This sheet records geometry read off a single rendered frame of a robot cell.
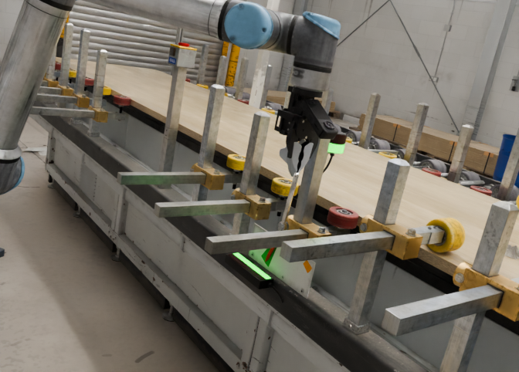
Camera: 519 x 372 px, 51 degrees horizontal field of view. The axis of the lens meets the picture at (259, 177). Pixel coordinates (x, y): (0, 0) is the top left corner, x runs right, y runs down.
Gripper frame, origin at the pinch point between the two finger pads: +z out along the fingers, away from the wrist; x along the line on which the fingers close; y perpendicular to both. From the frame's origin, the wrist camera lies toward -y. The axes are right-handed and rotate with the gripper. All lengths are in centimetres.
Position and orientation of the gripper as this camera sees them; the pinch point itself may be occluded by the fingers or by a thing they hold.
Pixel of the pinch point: (296, 172)
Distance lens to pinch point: 131.7
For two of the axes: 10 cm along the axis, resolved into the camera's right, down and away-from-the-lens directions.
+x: -7.9, 0.1, -6.1
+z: -1.9, 9.5, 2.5
